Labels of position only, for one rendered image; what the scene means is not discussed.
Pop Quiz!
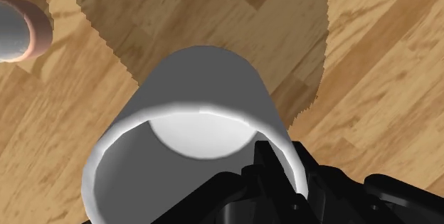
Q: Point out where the pink round container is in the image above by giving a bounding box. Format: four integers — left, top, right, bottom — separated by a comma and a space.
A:
0, 0, 54, 63

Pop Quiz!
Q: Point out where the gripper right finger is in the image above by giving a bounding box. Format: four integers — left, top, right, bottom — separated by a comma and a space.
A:
292, 141, 444, 224

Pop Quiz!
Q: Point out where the white cup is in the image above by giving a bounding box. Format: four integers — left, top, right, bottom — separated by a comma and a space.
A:
80, 45, 310, 224

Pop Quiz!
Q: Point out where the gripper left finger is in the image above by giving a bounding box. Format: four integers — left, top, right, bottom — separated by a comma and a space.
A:
152, 140, 314, 224

